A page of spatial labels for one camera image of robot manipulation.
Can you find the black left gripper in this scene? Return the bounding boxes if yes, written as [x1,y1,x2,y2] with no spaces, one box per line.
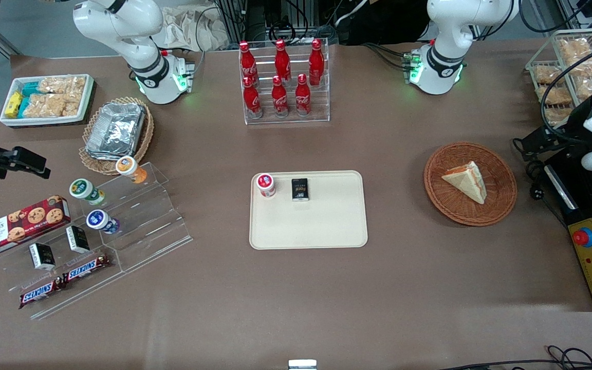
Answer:
[514,122,592,161]

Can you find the triangular sandwich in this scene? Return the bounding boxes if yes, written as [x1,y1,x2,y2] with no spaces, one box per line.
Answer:
[441,161,488,205]

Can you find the round brown wicker basket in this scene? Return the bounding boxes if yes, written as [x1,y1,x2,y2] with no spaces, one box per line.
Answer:
[423,142,518,227]

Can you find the light woven wicker basket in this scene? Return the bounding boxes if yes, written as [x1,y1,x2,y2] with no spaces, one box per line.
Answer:
[79,97,154,176]

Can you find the beige plastic serving tray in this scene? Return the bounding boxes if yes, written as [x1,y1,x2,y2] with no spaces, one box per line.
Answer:
[249,170,368,250]

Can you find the rice cracker snack pack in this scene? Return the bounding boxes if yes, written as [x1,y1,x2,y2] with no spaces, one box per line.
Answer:
[534,64,564,86]
[38,76,87,96]
[545,107,575,125]
[557,39,592,61]
[538,86,572,106]
[571,57,592,79]
[23,94,81,119]

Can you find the yellow snack packet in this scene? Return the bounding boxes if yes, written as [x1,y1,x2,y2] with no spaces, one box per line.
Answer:
[5,91,23,118]

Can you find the red Walkers cookie box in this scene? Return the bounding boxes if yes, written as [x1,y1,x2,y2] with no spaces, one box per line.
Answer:
[0,195,71,258]

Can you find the black machine housing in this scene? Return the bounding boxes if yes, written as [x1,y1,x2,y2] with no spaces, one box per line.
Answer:
[543,146,592,237]

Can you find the green-lid small yogurt bottle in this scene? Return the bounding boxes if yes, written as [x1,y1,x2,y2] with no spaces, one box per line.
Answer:
[69,178,105,206]

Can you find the white rectangular snack bin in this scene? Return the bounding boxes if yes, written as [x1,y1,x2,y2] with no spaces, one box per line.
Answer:
[0,73,95,127]

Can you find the small black snack box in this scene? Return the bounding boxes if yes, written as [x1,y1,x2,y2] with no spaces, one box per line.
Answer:
[66,226,91,254]
[291,178,310,202]
[29,243,56,271]

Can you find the blue-lid small yogurt bottle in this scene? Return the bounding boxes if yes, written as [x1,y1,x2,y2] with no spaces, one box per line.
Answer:
[86,210,120,235]

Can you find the aluminium foil container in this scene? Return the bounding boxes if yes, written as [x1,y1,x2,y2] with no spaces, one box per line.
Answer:
[85,103,146,161]

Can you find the orange-lid small yogurt bottle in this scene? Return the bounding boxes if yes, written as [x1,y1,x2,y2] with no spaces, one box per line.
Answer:
[116,156,148,184]

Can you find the Snickers chocolate bar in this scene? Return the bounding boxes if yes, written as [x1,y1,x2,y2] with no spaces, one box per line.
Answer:
[63,254,112,284]
[18,277,65,309]

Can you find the clear acrylic step stand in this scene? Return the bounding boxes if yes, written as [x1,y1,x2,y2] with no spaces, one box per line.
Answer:
[0,162,194,320]

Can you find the crumpled beige paper bag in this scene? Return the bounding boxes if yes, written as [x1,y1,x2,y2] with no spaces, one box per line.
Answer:
[152,5,231,52]

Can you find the red cola bottle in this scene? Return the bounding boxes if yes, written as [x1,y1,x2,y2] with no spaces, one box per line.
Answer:
[243,76,263,119]
[274,39,292,85]
[294,73,312,117]
[308,39,325,87]
[238,41,259,87]
[271,76,289,118]

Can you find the red-lid small yogurt bottle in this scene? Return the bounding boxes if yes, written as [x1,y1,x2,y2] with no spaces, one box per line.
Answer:
[256,173,277,198]

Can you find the clear acrylic bottle rack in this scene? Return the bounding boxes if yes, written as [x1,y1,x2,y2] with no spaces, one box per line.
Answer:
[238,38,330,125]

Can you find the black equipment rack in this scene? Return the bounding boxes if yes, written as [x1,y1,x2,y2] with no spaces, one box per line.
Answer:
[214,0,338,46]

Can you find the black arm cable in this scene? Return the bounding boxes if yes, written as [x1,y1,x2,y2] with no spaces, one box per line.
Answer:
[540,35,592,140]

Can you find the black power cable with plug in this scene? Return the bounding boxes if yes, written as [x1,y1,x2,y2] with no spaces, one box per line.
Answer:
[512,138,570,228]

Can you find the white wire snack rack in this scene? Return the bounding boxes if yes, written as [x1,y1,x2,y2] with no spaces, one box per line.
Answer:
[525,28,592,126]

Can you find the black base cables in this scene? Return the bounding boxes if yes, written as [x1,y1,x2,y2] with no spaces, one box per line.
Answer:
[362,42,411,71]

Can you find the black floor cables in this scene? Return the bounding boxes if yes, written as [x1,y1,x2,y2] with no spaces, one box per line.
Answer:
[439,345,592,370]

